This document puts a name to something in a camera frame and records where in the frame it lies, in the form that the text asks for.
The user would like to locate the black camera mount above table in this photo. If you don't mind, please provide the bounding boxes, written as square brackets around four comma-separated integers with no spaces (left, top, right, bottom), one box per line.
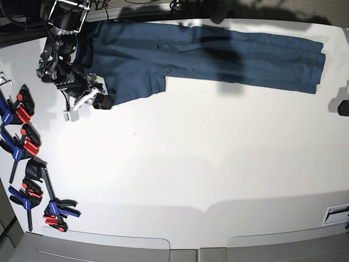
[208,0,232,24]

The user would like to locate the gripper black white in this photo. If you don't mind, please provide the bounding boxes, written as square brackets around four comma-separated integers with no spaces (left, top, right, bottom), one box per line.
[58,74,113,111]

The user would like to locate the grey chair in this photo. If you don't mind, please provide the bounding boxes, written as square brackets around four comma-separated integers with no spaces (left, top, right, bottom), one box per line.
[9,227,197,261]
[198,224,348,261]

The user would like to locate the right grey chair back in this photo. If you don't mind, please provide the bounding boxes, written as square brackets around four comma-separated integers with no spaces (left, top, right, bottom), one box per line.
[198,224,348,261]

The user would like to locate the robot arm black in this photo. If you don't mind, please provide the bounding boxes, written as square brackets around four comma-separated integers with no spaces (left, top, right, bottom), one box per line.
[37,1,113,111]

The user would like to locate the small metal hex key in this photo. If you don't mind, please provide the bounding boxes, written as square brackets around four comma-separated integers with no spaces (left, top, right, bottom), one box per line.
[0,72,13,86]

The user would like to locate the left grey chair back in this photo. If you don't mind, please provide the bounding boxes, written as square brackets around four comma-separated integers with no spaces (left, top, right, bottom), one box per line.
[9,227,197,261]

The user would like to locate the blue red bar clamp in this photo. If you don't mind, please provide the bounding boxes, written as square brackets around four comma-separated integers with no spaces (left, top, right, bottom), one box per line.
[25,158,81,232]
[8,177,43,231]
[1,85,35,132]
[1,123,41,184]

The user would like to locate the white label card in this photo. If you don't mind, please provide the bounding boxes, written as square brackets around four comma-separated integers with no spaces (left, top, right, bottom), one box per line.
[322,204,348,227]

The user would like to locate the dark blue T-shirt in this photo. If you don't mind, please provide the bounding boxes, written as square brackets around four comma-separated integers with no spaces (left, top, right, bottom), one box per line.
[85,22,326,105]

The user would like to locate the top blue red bar clamp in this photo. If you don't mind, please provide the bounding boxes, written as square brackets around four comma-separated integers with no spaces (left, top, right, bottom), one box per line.
[1,85,35,132]

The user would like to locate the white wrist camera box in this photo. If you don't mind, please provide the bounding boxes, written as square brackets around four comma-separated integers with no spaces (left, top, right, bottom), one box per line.
[63,110,79,122]

